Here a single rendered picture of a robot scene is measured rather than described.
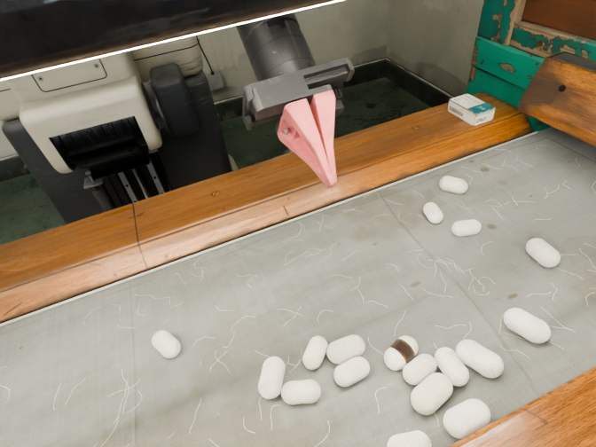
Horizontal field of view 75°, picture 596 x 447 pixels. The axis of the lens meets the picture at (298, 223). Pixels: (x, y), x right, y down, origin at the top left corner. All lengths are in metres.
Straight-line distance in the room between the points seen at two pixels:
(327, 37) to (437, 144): 2.00
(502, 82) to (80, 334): 0.68
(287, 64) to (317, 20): 2.13
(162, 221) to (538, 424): 0.43
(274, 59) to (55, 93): 0.60
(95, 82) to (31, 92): 0.11
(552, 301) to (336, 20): 2.26
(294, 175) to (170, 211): 0.17
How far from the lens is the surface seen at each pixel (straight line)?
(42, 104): 0.90
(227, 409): 0.37
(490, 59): 0.74
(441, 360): 0.36
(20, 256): 0.58
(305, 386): 0.34
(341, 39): 2.59
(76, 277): 0.52
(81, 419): 0.42
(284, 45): 0.38
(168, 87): 0.99
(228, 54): 2.38
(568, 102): 0.59
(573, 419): 0.36
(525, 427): 0.35
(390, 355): 0.36
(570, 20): 0.66
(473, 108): 0.65
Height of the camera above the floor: 1.07
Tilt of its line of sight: 42 degrees down
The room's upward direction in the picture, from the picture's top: 9 degrees counter-clockwise
